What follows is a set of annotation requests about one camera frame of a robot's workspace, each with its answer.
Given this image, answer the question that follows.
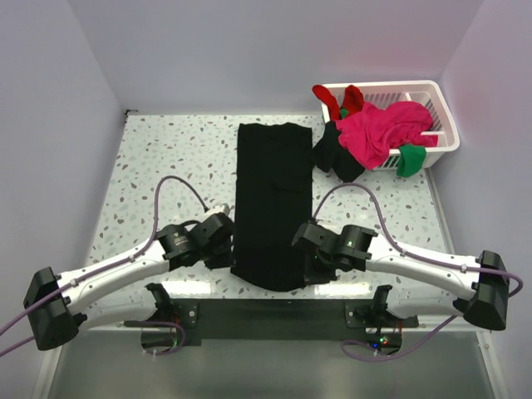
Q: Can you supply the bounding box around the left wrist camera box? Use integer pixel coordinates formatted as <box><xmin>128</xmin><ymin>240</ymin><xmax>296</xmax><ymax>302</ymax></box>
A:
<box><xmin>206</xmin><ymin>204</ymin><xmax>230</xmax><ymax>215</ymax></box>

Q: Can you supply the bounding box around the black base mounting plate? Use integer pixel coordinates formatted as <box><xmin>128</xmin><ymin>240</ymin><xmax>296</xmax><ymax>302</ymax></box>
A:
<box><xmin>124</xmin><ymin>297</ymin><xmax>419</xmax><ymax>347</ymax></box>

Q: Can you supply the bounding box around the white plastic laundry basket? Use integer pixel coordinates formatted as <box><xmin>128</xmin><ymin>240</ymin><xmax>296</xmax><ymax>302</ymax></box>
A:
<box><xmin>313</xmin><ymin>81</ymin><xmax>460</xmax><ymax>177</ymax></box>

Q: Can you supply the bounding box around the red garment in basket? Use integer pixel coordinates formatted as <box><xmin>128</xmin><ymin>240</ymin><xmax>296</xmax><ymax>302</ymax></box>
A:
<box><xmin>312</xmin><ymin>84</ymin><xmax>365</xmax><ymax>121</ymax></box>

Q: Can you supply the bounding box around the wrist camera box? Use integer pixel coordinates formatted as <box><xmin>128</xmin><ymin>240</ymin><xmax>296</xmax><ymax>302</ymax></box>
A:
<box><xmin>317</xmin><ymin>220</ymin><xmax>341</xmax><ymax>234</ymax></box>
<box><xmin>206</xmin><ymin>204</ymin><xmax>230</xmax><ymax>215</ymax></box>

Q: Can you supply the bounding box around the black t-shirt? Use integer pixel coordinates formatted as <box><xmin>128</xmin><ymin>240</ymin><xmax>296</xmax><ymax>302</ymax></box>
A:
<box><xmin>232</xmin><ymin>123</ymin><xmax>313</xmax><ymax>292</ymax></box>

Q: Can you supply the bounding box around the pink t-shirt in basket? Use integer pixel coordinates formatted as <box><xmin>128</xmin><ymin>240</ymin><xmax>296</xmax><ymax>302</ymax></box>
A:
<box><xmin>335</xmin><ymin>101</ymin><xmax>438</xmax><ymax>170</ymax></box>

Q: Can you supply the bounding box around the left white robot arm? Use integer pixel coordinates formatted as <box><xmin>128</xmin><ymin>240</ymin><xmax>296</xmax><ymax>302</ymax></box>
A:
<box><xmin>23</xmin><ymin>212</ymin><xmax>235</xmax><ymax>351</ymax></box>

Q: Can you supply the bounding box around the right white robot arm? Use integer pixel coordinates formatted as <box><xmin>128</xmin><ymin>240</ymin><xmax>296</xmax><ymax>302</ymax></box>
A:
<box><xmin>292</xmin><ymin>222</ymin><xmax>510</xmax><ymax>331</ymax></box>

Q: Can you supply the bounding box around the green garment in basket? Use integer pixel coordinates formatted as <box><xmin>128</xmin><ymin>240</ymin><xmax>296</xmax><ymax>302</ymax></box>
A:
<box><xmin>337</xmin><ymin>106</ymin><xmax>427</xmax><ymax>178</ymax></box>

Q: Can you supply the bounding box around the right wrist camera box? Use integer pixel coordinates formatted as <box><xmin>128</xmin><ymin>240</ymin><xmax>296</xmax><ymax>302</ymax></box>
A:
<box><xmin>317</xmin><ymin>220</ymin><xmax>341</xmax><ymax>234</ymax></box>

